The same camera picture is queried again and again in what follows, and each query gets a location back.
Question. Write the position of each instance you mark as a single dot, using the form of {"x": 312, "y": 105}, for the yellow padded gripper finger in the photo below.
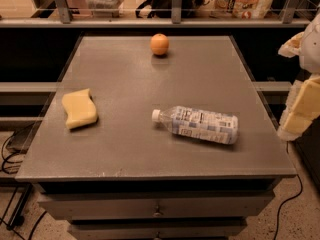
{"x": 292, "y": 47}
{"x": 302, "y": 107}

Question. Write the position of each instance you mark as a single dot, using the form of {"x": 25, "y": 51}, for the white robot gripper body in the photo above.
{"x": 312, "y": 52}

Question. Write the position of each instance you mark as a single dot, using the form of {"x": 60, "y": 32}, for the blue label plastic water bottle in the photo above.
{"x": 199, "y": 124}

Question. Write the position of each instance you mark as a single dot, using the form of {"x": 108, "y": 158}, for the grey metal railing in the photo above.
{"x": 75, "y": 13}

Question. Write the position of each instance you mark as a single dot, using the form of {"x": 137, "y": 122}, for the upper drawer with knob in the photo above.
{"x": 156, "y": 205}

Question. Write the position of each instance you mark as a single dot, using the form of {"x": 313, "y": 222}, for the drawer with knob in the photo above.
{"x": 156, "y": 205}
{"x": 157, "y": 229}

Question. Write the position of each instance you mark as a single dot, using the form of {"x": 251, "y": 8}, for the orange fruit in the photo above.
{"x": 159, "y": 44}

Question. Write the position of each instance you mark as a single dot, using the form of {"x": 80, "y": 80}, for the black bag on shelf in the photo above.
{"x": 165, "y": 8}

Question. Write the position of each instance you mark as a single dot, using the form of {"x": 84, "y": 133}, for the grey drawer cabinet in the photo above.
{"x": 136, "y": 147}

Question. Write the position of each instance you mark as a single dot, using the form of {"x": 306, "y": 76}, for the clear plastic container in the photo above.
{"x": 104, "y": 8}

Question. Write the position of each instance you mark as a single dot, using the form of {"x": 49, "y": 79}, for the yellow sponge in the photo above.
{"x": 80, "y": 109}

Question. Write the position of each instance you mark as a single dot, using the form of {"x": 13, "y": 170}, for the lower drawer with knob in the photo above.
{"x": 157, "y": 229}

